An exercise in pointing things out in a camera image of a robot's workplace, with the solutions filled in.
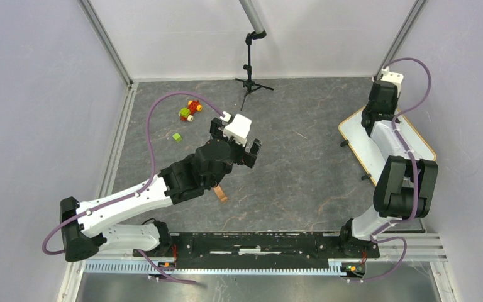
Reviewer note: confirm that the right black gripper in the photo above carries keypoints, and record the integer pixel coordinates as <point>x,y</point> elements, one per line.
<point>394,100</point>

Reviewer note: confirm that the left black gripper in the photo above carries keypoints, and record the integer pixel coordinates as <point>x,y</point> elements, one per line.
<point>246,158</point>

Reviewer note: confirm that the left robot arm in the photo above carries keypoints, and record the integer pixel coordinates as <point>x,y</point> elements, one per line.
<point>89,227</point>

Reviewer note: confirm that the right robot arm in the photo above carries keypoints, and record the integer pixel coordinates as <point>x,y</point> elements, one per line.
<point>396,159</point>

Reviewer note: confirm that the brown wooden arch block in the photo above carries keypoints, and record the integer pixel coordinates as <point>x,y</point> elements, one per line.
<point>220,194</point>

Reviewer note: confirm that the black tripod stand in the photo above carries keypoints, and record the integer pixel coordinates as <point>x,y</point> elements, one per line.
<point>249,84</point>

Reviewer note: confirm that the red toy brick car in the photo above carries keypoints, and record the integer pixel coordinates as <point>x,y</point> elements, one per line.
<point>187,113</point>

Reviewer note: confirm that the small green cube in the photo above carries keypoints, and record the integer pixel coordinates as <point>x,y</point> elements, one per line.
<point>177,137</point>

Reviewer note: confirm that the grey overhead pole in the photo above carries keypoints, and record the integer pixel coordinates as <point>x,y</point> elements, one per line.
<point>253,17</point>

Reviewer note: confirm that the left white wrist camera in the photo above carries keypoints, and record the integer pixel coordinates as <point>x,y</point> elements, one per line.
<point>237,126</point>

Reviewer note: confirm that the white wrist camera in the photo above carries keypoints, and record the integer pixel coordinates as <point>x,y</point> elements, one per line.
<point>237,126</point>
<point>391,79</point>

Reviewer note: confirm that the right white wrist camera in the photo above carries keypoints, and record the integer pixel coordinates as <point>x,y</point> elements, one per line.
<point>391,79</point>

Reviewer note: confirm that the white whiteboard wooden frame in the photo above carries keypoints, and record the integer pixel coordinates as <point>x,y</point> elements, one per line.
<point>372,152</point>

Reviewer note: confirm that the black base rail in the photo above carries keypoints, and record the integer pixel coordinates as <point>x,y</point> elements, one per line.
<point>261,250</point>

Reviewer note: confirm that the white cable comb strip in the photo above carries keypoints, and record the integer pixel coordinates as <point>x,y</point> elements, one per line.
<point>144,267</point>

